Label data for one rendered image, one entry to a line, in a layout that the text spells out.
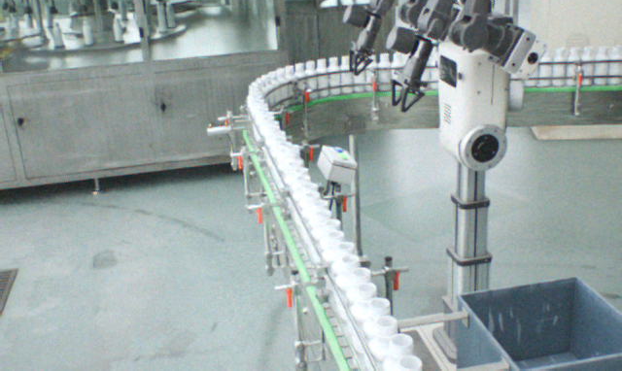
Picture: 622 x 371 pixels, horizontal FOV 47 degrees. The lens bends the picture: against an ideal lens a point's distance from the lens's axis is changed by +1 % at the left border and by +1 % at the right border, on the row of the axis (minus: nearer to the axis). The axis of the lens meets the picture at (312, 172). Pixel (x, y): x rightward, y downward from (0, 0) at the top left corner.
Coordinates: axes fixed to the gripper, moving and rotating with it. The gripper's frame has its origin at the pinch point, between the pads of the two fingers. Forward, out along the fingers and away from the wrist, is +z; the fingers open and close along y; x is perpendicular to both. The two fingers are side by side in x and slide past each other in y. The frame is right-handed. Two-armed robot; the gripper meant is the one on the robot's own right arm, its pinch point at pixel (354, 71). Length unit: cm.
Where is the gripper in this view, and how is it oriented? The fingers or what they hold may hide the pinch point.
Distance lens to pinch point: 249.4
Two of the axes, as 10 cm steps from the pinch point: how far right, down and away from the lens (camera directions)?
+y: 1.9, 3.3, -9.2
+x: 9.2, 2.8, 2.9
